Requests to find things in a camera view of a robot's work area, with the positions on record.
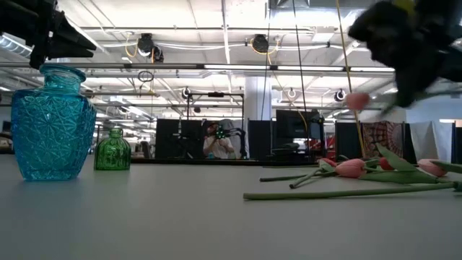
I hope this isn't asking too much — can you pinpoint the long black cable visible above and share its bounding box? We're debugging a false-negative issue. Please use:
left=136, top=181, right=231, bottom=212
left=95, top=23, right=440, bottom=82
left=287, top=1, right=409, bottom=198
left=292, top=0, right=311, bottom=160

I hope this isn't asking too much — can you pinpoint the green glass vase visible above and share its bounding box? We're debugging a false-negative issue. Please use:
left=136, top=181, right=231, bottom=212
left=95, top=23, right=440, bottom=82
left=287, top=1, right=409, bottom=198
left=93, top=128, right=132, bottom=171

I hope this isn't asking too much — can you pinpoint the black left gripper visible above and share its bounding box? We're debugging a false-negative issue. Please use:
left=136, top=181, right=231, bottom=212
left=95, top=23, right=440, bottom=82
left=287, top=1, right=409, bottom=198
left=0, top=0, right=97, bottom=69

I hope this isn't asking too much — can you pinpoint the black computer monitor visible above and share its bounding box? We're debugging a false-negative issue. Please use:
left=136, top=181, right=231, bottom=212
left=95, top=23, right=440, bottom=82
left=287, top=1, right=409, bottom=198
left=276, top=109, right=323, bottom=140

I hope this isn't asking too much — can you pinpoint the black partition panel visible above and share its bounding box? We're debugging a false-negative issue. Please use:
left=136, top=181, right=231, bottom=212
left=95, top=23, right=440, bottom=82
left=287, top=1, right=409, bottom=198
left=154, top=118, right=205, bottom=160
left=334, top=121, right=363, bottom=160
left=248, top=119, right=272, bottom=160

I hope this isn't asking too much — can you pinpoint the person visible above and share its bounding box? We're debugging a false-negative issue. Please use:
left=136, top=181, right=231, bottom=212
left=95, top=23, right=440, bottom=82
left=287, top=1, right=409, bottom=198
left=202, top=121, right=236, bottom=160

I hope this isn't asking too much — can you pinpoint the red tool cabinet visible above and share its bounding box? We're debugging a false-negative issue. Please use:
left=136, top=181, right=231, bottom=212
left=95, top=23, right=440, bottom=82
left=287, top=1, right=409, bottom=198
left=308, top=135, right=336, bottom=162

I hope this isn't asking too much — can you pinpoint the white LED light strip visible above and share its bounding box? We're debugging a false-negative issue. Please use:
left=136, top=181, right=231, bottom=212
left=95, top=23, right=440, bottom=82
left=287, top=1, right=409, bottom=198
left=276, top=65, right=344, bottom=72
left=204, top=64, right=271, bottom=72
left=349, top=66, right=396, bottom=72

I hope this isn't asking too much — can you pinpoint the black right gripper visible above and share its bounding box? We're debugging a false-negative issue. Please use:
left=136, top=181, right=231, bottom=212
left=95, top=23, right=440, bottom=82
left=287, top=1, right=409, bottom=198
left=348, top=0, right=462, bottom=108

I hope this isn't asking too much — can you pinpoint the white hanging cloth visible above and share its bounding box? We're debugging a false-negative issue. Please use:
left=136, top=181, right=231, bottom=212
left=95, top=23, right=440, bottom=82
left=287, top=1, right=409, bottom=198
left=409, top=121, right=456, bottom=164

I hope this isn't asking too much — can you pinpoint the black aluminium table frame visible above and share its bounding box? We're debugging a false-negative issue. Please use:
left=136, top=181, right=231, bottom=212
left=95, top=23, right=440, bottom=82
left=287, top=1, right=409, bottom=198
left=130, top=157, right=321, bottom=167

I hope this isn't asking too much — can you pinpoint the grey metal crossbar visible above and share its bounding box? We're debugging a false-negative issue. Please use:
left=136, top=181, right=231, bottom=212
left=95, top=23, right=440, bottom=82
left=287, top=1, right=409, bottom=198
left=0, top=61, right=396, bottom=73

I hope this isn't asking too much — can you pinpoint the long yellow cable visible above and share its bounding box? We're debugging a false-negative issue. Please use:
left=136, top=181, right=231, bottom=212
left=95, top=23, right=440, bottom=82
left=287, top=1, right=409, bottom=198
left=335, top=0, right=365, bottom=158

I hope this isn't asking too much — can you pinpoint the patterned red tapestry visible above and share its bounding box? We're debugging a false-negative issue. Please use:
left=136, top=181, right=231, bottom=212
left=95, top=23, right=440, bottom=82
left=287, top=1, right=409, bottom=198
left=362, top=121, right=404, bottom=160

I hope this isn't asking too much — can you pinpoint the black metal gantry frame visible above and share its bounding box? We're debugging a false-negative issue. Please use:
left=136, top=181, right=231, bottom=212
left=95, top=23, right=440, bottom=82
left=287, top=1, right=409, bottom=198
left=186, top=92, right=245, bottom=160

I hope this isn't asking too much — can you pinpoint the blue cut-glass vase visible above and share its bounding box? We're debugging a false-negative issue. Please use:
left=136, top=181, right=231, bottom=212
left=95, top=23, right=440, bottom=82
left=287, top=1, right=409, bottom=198
left=10, top=64, right=97, bottom=181

